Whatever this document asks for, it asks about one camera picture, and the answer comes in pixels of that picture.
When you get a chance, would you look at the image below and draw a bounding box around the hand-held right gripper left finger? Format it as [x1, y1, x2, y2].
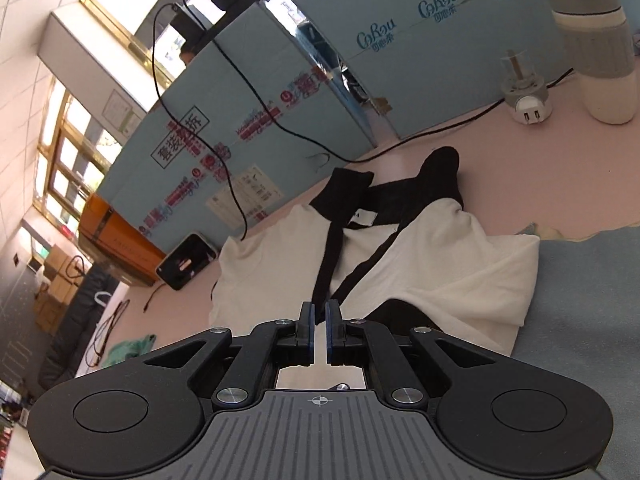
[142, 300, 316, 411]

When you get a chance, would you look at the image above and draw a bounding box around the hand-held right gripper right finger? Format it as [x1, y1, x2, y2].
[325, 299, 502, 408]

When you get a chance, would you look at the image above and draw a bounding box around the white polo shirt black collar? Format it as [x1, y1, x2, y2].
[207, 146, 542, 392]

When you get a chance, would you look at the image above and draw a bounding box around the green t-shirt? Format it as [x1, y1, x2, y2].
[102, 335, 156, 369]

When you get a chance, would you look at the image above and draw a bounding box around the blue sweater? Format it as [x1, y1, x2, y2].
[514, 222, 640, 480]

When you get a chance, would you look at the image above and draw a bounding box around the white smartphone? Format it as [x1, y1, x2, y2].
[156, 231, 220, 291]

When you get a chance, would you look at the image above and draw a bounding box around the orange cardboard box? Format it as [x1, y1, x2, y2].
[77, 195, 166, 289]

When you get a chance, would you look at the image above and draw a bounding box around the labelled light blue cardboard box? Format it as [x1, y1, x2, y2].
[95, 0, 379, 281]

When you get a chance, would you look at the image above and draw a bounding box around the black leather sofa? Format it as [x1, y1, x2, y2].
[37, 265, 121, 391]

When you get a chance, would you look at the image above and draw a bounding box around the stack of cardboard boxes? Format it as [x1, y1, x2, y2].
[32, 245, 74, 334]

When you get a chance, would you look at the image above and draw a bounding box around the white plug adapter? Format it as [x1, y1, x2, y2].
[500, 50, 554, 126]

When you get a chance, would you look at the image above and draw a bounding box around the plain light blue cardboard box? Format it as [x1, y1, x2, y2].
[277, 0, 640, 142]

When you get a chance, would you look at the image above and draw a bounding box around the white tumbler grey sleeve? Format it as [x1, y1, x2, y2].
[539, 0, 636, 125]

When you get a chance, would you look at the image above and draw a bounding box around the black looped cable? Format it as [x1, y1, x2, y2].
[87, 300, 131, 366]

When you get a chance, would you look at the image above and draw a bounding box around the framed wall notice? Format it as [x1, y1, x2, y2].
[102, 91, 144, 134]

